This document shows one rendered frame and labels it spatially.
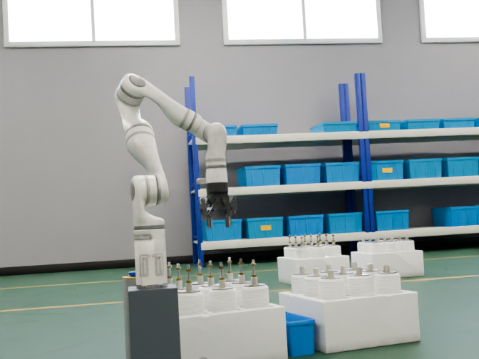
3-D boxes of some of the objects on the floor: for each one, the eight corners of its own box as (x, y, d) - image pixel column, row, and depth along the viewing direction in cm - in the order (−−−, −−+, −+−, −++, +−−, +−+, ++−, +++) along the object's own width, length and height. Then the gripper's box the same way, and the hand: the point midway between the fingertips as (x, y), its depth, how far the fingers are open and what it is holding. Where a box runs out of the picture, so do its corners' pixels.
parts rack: (533, 245, 735) (519, 69, 745) (197, 268, 672) (187, 75, 683) (501, 243, 798) (489, 81, 808) (191, 263, 735) (182, 87, 746)
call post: (152, 372, 219) (147, 277, 221) (130, 376, 217) (126, 278, 219) (147, 369, 226) (142, 276, 228) (126, 372, 224) (122, 277, 225)
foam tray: (288, 360, 228) (285, 306, 229) (177, 375, 214) (174, 318, 215) (245, 342, 264) (242, 295, 265) (147, 355, 250) (145, 305, 251)
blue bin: (318, 353, 235) (316, 318, 236) (290, 357, 231) (288, 322, 232) (282, 340, 263) (280, 309, 264) (256, 344, 259) (254, 312, 260)
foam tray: (424, 276, 478) (423, 250, 479) (373, 280, 469) (371, 253, 470) (400, 271, 516) (398, 248, 517) (352, 276, 507) (350, 251, 508)
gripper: (202, 180, 225) (204, 229, 224) (241, 179, 232) (244, 226, 231) (192, 181, 231) (194, 229, 230) (230, 181, 239) (232, 226, 238)
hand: (219, 224), depth 231 cm, fingers open, 6 cm apart
